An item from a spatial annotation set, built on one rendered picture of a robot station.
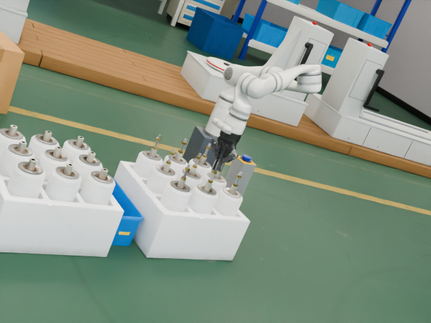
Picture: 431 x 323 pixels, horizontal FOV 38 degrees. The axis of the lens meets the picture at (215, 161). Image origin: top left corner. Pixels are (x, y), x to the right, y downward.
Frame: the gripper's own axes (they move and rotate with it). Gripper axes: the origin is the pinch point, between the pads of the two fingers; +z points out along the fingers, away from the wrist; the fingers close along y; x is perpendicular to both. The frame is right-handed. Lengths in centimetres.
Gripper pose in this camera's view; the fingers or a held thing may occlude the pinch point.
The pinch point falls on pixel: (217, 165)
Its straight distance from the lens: 222.5
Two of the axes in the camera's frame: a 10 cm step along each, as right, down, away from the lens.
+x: -6.8, -0.4, -7.3
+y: -6.3, -4.8, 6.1
